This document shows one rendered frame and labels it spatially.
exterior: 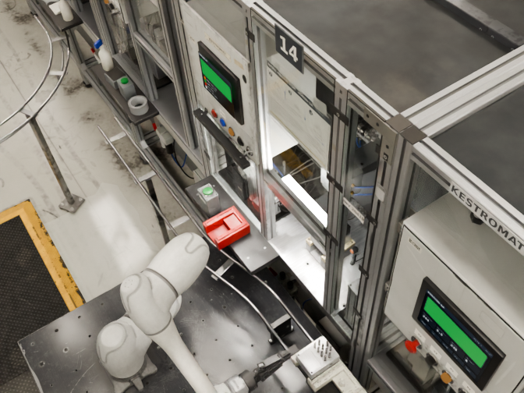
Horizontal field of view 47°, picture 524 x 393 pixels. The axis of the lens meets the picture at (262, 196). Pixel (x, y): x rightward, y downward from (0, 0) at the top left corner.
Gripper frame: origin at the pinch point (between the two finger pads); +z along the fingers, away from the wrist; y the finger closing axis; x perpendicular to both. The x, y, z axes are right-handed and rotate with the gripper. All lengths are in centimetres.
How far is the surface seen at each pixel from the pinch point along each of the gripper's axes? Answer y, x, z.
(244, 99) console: 78, 50, 20
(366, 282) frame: 48, -13, 21
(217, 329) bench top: -19.8, 33.1, -13.4
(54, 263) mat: -87, 158, -59
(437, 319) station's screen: 73, -41, 17
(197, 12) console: 94, 79, 22
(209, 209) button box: 9, 69, 8
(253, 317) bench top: -19.8, 29.0, 1.5
